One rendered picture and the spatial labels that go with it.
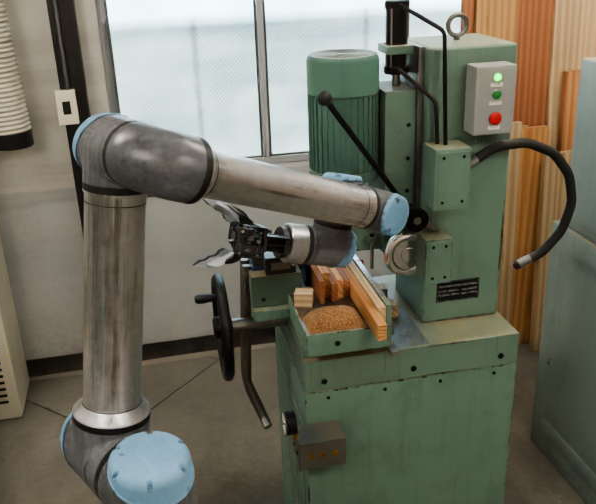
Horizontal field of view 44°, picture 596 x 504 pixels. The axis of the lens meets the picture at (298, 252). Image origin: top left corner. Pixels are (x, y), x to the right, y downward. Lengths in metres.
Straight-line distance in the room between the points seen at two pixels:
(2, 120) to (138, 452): 1.76
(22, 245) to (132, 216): 1.94
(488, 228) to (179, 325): 1.81
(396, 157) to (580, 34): 1.76
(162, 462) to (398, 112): 0.98
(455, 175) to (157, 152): 0.82
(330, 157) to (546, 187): 1.62
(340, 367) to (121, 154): 0.88
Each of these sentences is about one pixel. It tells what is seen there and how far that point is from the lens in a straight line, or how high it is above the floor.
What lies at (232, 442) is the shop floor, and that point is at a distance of 2.94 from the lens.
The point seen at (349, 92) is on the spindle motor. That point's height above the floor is 1.43.
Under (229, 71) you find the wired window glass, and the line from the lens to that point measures 3.16.
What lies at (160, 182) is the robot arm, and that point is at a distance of 1.23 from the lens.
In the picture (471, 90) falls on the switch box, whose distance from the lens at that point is 1.81.
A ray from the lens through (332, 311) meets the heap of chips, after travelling 1.79.
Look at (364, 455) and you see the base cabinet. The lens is 2.05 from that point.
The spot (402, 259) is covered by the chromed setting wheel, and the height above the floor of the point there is 1.01.
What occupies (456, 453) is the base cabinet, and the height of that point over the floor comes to 0.45.
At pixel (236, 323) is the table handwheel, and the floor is 0.82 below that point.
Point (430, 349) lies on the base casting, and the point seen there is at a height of 0.79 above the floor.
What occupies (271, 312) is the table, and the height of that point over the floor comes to 0.86.
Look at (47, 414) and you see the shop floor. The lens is 3.28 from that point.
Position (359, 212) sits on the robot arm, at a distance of 1.51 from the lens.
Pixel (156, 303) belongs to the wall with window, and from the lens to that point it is 3.36.
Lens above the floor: 1.76
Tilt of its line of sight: 23 degrees down
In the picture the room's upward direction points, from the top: 2 degrees counter-clockwise
